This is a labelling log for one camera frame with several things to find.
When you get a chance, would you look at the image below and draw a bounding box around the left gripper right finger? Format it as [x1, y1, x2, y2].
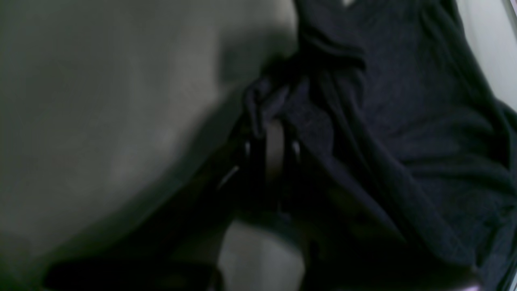
[281, 122, 324, 226]

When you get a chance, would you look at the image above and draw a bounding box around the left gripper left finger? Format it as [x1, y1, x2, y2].
[190, 121, 265, 227]

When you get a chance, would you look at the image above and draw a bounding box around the black t-shirt with colourful print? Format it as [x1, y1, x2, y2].
[244, 0, 516, 291]

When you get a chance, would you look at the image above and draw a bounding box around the grey-green table cloth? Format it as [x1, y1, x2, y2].
[0, 0, 517, 267]

